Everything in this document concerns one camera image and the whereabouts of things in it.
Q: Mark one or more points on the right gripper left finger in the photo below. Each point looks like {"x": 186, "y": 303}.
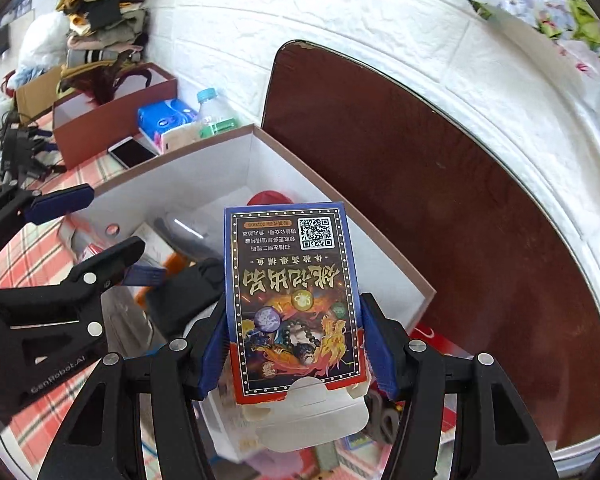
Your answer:
{"x": 100, "y": 436}

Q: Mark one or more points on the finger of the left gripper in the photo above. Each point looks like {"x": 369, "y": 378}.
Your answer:
{"x": 90, "y": 277}
{"x": 19, "y": 207}

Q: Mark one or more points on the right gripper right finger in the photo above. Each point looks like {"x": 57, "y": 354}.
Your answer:
{"x": 495, "y": 435}

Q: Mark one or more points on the dark playing card box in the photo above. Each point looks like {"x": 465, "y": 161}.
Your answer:
{"x": 292, "y": 303}

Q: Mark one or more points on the large cardboard storage box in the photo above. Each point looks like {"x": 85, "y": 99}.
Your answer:
{"x": 159, "y": 202}

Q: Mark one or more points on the red checkered tablecloth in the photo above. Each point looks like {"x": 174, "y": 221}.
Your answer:
{"x": 37, "y": 257}

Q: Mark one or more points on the white smartphone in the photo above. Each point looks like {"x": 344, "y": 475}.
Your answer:
{"x": 131, "y": 152}

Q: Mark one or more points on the brown open side box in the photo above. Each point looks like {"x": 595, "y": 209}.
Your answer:
{"x": 83, "y": 129}

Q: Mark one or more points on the red gift box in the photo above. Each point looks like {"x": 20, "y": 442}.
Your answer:
{"x": 438, "y": 341}

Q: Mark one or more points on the blue tissue pack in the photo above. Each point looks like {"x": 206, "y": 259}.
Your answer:
{"x": 167, "y": 125}

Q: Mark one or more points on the red tape roll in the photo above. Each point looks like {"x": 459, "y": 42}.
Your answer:
{"x": 269, "y": 197}

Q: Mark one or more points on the plastic water bottle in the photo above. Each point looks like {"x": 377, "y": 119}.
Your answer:
{"x": 214, "y": 115}

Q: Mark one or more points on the pile of clothes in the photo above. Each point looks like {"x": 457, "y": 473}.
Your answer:
{"x": 102, "y": 34}

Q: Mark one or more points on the dark red wooden chair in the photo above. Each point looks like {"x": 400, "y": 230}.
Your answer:
{"x": 505, "y": 281}

